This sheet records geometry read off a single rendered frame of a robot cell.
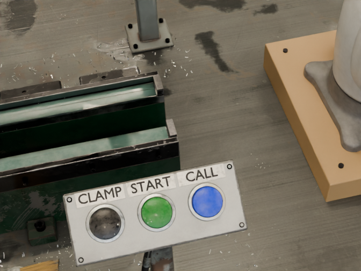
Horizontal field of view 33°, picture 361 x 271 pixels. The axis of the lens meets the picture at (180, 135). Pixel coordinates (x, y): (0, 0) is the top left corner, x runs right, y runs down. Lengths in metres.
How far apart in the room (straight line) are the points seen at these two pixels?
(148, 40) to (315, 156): 0.41
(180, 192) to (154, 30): 0.59
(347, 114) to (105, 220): 0.48
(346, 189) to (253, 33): 0.39
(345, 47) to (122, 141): 0.33
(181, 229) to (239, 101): 0.49
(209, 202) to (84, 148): 0.30
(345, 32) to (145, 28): 0.41
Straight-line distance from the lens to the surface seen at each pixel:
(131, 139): 0.85
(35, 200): 0.89
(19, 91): 1.04
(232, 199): 0.61
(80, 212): 0.60
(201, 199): 0.60
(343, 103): 0.96
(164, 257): 0.69
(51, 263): 0.89
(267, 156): 0.98
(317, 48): 1.08
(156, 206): 0.59
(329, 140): 0.95
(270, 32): 1.19
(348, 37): 0.88
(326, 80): 1.00
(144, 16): 1.13
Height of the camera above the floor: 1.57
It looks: 50 degrees down
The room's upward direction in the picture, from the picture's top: 4 degrees counter-clockwise
